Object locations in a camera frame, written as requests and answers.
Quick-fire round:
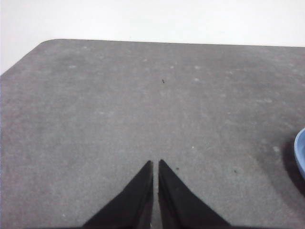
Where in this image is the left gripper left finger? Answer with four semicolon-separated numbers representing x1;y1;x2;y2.
82;160;154;229

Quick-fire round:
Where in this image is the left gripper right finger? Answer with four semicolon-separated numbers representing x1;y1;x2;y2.
158;159;233;229

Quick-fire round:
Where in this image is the blue round plate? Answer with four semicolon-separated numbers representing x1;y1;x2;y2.
294;127;305;179

